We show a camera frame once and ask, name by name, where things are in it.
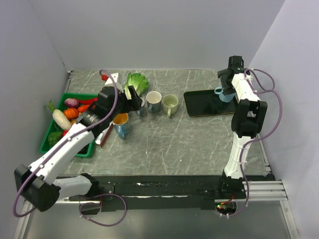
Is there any grey-blue hexagonal mug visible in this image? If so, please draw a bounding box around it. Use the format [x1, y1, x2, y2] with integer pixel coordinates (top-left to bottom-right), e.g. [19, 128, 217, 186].
[146, 91, 162, 114]

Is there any blue butterfly mug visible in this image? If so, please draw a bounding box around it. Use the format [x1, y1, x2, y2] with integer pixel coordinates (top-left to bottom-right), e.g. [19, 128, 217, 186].
[113, 113, 131, 140]

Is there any pale blue mug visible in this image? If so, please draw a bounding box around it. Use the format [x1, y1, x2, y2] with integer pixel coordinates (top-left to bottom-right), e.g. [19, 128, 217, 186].
[214, 86, 235, 103]

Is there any green ceramic mug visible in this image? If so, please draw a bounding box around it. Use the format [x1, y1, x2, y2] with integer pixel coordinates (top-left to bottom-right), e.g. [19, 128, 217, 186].
[162, 95, 179, 117]

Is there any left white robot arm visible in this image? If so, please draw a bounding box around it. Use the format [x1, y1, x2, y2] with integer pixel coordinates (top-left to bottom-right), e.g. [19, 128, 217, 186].
[14, 86, 142, 212]

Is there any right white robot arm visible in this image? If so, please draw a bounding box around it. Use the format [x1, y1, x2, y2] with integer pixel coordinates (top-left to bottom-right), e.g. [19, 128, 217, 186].
[217, 55, 268, 199]

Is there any green lettuce toy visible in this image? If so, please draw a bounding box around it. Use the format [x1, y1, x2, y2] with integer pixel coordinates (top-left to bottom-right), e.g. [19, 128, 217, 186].
[125, 73, 149, 99]

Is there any black gold-rimmed tray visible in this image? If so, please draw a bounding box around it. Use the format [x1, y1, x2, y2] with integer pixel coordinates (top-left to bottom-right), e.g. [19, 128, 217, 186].
[183, 90, 238, 118]

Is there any red chili toy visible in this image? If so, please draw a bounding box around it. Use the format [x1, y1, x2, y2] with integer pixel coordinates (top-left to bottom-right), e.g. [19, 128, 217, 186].
[77, 97, 98, 105]

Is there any red toothpaste box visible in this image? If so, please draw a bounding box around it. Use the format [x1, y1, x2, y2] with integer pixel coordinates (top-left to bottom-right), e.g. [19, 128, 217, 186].
[95, 124, 114, 147]

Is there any orange carrot toy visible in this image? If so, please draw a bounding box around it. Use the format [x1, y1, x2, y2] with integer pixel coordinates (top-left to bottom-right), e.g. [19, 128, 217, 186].
[77, 105, 90, 113]

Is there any purple onion toy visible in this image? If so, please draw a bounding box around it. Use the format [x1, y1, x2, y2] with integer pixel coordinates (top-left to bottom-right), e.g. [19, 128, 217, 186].
[64, 98, 79, 109]

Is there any orange pumpkin toy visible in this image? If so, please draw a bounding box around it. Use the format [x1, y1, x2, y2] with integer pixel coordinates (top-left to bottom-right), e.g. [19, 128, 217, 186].
[63, 108, 79, 120]

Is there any green vegetable crate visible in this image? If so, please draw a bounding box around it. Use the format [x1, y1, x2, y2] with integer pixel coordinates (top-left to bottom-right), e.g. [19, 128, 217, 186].
[40, 93, 97, 158]

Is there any white radish toy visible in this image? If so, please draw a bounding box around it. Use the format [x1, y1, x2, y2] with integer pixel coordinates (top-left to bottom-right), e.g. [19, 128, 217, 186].
[52, 109, 72, 130]

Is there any green bell pepper toy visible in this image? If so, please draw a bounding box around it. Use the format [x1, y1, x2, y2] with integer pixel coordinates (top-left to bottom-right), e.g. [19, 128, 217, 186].
[48, 131, 63, 147]

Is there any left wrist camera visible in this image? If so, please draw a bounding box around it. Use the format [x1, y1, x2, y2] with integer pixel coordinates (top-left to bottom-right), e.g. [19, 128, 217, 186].
[101, 73, 124, 92]

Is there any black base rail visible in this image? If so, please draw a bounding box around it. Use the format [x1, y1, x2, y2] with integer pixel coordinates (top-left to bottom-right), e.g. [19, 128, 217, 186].
[68, 174, 275, 213]

